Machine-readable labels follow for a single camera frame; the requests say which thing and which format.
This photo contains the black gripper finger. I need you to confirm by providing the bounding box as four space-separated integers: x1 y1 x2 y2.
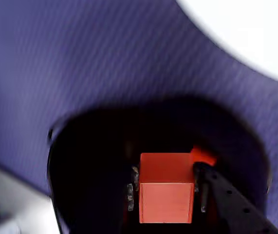
193 162 278 234
104 164 140 234

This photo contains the red cube with textured face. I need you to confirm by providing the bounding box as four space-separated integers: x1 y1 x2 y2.
138 152 195 224

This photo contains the white round plate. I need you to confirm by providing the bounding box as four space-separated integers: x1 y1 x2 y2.
176 0 278 88

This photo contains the black metal bucket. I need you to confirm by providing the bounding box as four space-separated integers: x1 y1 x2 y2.
46 96 273 234

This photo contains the blue waffle cloth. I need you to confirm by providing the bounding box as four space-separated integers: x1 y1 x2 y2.
0 0 278 234

